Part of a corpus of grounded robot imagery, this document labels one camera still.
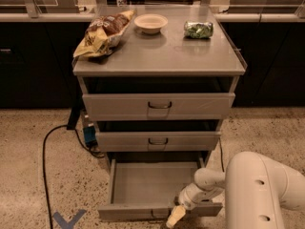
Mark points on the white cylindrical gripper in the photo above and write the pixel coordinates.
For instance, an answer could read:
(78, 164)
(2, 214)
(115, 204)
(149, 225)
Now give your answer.
(190, 198)

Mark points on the grey bottom drawer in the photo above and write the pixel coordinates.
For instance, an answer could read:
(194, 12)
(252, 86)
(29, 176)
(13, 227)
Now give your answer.
(146, 190)

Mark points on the grey drawer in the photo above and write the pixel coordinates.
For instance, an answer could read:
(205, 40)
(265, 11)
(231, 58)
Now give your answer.
(157, 141)
(146, 190)
(157, 106)

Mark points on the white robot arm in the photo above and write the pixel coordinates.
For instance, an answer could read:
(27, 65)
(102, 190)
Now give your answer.
(256, 189)

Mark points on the grey middle drawer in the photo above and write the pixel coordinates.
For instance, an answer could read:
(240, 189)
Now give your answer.
(157, 141)

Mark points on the grey drawer cabinet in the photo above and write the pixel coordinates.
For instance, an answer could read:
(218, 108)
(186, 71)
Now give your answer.
(164, 63)

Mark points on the grey top drawer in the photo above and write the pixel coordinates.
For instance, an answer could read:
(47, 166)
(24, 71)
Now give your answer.
(157, 106)

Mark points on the blue power box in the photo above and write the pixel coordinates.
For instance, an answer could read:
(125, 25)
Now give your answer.
(89, 136)

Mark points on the green snack bag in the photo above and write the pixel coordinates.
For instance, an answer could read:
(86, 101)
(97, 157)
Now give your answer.
(198, 30)

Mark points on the white paper bowl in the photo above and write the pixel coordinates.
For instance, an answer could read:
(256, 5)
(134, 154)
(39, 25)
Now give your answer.
(150, 23)

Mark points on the brown yellow chip bag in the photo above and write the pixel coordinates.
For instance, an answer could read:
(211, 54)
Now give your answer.
(103, 34)

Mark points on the dark counter with rail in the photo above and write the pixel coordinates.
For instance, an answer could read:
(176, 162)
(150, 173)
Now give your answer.
(36, 57)

